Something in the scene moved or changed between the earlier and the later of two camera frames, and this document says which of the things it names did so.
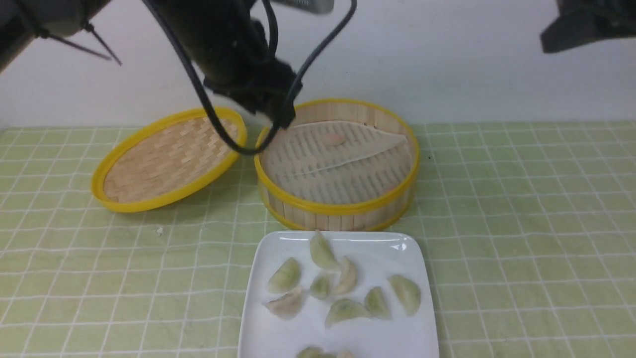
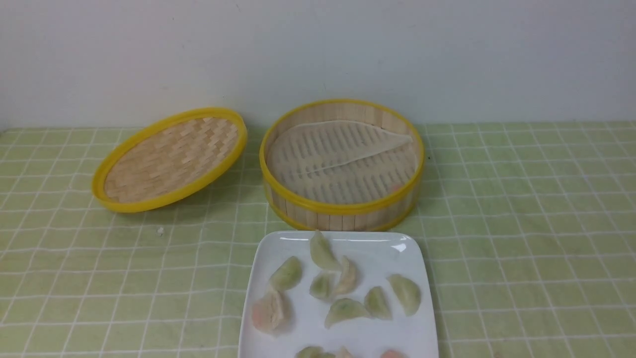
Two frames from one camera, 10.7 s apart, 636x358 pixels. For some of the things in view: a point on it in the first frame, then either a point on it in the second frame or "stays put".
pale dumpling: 345,353 stays put
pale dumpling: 287,305 to 269,312
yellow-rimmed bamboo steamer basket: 342,165 stays put
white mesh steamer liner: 336,161 stays put
